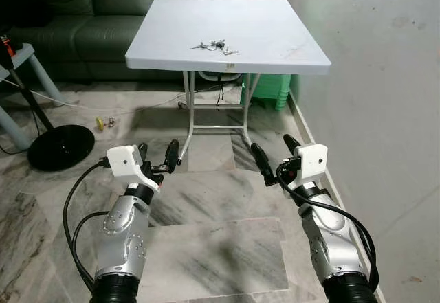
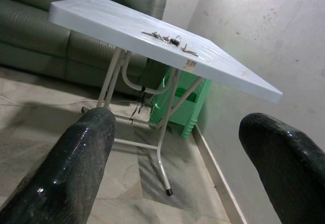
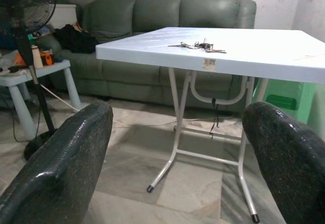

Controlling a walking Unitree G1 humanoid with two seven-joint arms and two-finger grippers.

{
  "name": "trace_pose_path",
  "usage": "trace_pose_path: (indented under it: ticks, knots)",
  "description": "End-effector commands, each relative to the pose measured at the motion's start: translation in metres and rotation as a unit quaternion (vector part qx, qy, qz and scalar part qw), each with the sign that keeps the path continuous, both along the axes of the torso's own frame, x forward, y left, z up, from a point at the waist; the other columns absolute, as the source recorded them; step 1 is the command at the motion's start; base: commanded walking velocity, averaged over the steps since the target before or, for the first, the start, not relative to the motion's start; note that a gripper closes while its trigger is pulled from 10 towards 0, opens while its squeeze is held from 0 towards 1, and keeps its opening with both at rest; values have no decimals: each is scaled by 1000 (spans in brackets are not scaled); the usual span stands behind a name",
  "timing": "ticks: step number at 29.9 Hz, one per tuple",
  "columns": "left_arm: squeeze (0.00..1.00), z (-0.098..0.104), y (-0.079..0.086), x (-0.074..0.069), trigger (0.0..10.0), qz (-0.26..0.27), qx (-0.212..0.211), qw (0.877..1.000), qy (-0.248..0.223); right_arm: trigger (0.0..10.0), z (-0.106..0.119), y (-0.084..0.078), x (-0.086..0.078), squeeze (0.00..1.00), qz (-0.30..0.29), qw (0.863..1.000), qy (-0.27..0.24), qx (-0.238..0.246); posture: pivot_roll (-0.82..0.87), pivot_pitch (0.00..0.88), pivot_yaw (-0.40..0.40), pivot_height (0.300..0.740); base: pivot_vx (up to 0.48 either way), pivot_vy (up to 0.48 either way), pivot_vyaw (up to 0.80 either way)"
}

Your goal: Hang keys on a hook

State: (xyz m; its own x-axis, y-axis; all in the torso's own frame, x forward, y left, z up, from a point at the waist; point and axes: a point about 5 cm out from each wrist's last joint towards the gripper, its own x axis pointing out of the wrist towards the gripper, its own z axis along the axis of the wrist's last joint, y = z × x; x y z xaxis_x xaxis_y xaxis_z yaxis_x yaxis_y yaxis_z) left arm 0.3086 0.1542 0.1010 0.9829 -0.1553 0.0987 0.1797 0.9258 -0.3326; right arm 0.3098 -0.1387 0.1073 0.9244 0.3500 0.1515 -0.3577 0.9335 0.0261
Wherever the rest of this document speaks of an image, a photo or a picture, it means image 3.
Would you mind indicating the black clothing pile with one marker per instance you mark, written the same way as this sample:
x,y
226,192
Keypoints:
x,y
75,39

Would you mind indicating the cream thread spool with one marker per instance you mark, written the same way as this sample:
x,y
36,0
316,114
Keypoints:
x,y
36,56

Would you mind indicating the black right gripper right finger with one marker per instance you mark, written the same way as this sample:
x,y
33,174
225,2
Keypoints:
x,y
292,163

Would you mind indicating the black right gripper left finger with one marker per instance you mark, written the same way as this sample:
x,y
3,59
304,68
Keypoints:
x,y
63,163

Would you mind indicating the small pale blue side table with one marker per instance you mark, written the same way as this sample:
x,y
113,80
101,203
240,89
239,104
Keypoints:
x,y
50,81

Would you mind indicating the green plastic bin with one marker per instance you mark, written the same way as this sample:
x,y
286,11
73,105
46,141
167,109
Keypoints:
x,y
287,97

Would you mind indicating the sticker on table edge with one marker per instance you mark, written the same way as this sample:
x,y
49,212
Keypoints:
x,y
209,64

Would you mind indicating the orange tape measure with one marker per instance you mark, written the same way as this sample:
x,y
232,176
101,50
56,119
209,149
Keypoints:
x,y
45,59

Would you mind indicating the green leather sofa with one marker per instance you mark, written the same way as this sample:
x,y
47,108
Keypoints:
x,y
152,31

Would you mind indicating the bunch of keys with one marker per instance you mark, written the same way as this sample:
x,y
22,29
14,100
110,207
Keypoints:
x,y
200,46

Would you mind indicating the white folding table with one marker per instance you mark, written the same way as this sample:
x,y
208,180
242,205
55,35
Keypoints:
x,y
228,53

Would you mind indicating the black standing fan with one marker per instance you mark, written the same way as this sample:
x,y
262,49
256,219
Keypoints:
x,y
28,31

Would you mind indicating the white cabinet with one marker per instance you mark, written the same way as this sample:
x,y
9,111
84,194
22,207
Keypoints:
x,y
63,15

